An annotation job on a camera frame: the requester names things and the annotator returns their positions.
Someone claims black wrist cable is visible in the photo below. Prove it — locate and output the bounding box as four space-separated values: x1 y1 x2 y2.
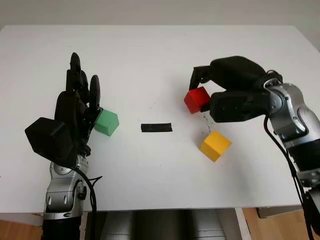
263 116 315 240
67 164 104 240

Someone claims green wooden cube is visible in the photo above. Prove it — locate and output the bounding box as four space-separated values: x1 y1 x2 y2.
94 108 120 137

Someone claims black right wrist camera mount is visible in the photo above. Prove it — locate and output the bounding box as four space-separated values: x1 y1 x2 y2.
209 89 272 124

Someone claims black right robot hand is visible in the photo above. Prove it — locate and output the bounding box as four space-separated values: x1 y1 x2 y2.
189 55 270 113

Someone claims red wooden cube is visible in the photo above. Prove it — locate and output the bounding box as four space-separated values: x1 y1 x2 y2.
183 86 212 115

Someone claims brown cardboard box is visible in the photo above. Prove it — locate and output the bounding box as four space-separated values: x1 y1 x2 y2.
257 206 302 219

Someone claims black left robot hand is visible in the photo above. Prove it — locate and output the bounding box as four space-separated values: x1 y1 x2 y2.
54 51 104 159

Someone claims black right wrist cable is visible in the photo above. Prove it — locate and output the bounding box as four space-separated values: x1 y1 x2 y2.
263 116 315 240

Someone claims black tape strip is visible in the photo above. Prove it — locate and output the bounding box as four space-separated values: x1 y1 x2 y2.
140 122 173 134

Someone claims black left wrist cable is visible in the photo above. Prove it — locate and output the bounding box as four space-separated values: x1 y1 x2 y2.
67 164 104 240

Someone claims grey robot torso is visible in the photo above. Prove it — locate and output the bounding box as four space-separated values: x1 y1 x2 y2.
86 209 237 240

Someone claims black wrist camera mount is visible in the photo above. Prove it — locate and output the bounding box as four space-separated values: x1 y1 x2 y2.
24 116 76 166
209 89 272 124

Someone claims white table leg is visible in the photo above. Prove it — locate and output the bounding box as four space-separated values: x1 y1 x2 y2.
234 207 252 240

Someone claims yellow wooden cube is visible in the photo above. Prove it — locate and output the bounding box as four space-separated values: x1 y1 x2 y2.
199 130 233 163

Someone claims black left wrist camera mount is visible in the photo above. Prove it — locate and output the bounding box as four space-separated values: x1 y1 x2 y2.
24 116 76 166

